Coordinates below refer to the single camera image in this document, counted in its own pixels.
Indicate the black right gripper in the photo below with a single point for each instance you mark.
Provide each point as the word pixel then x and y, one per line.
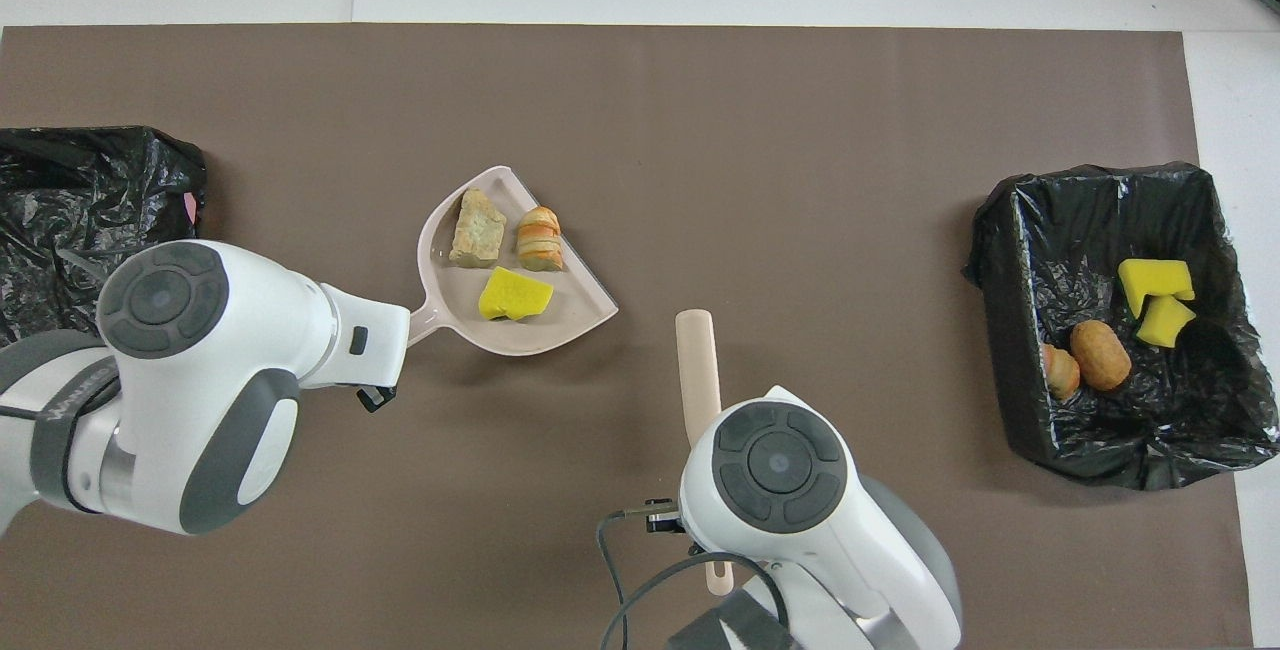
pixel 666 516

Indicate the beige brush with black bristles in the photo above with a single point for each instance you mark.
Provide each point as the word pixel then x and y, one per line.
pixel 698 370

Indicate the yellow sponge chunk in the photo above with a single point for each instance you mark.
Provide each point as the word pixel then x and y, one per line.
pixel 515 295

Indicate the beige bread slab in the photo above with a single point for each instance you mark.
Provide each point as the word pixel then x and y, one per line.
pixel 478 227

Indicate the beige plastic dustpan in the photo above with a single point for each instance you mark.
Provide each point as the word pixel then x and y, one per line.
pixel 588 308

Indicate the rounded beige bread piece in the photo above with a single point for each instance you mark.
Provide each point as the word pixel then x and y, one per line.
pixel 540 238

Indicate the crusty beige bread piece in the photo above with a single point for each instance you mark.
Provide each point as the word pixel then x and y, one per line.
pixel 1062 375

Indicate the brown fried croquette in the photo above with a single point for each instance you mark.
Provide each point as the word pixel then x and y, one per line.
pixel 1100 355

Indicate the small yellow sponge wedge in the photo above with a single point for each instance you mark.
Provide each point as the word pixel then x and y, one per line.
pixel 1163 325

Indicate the large notched yellow sponge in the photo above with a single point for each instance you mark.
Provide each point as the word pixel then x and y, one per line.
pixel 1150 278

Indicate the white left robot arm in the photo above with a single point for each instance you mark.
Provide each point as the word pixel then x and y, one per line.
pixel 200 400

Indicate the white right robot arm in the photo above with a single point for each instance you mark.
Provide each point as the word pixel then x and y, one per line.
pixel 780 490

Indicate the black bag wrapped bin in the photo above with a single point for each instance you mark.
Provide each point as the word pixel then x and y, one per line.
pixel 60 190

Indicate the open bin with black bag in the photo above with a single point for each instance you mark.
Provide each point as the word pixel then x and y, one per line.
pixel 1150 430

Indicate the brown table mat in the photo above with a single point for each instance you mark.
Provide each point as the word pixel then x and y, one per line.
pixel 600 80

